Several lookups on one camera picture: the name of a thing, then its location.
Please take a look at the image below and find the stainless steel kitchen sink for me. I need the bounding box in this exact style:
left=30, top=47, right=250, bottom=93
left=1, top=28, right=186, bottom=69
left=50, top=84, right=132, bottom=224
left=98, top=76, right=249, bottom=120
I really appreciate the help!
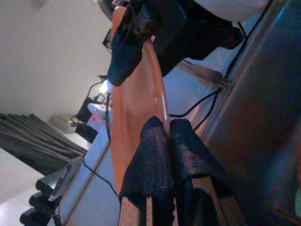
left=199, top=0, right=301, bottom=226

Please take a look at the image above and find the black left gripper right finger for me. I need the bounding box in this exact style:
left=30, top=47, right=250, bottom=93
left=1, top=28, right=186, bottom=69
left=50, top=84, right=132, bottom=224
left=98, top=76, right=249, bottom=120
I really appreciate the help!
left=170, top=119, right=232, bottom=226

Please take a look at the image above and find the grey pleated curtain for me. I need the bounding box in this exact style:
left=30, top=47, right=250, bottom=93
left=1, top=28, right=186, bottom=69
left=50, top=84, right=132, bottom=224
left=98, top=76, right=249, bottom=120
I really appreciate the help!
left=0, top=113, right=88, bottom=176

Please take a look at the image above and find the black plastic device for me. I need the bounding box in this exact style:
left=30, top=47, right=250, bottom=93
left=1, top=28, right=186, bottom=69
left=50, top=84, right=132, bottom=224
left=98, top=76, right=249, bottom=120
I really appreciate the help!
left=20, top=192, right=59, bottom=226

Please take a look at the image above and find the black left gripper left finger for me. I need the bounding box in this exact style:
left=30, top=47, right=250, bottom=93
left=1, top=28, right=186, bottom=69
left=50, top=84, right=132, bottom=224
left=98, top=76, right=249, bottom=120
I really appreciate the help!
left=119, top=116, right=176, bottom=226

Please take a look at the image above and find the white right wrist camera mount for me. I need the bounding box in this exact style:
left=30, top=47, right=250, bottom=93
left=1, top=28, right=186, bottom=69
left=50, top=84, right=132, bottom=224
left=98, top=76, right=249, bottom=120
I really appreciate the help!
left=194, top=0, right=272, bottom=23

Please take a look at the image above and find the orange plastic plate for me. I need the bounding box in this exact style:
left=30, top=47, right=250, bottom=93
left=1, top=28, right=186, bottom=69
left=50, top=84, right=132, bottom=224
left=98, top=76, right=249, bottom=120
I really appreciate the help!
left=110, top=5, right=171, bottom=196

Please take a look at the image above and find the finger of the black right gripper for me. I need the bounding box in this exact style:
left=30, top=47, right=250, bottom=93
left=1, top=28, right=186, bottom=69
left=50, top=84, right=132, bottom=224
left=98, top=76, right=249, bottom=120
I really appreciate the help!
left=107, top=6, right=155, bottom=87
left=152, top=32, right=191, bottom=77

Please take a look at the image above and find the black power cable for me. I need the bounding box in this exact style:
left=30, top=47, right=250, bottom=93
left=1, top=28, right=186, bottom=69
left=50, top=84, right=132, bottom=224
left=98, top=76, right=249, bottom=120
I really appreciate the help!
left=224, top=14, right=266, bottom=80
left=168, top=89, right=222, bottom=118

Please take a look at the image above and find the black power adapter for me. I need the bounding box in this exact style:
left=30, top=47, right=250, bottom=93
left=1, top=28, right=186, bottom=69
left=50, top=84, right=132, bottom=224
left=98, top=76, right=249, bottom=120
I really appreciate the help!
left=76, top=96, right=104, bottom=123

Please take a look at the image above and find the white power strip red light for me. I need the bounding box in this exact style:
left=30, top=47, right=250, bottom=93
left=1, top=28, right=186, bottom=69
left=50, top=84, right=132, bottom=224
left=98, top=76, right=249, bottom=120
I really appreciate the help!
left=87, top=102, right=113, bottom=132

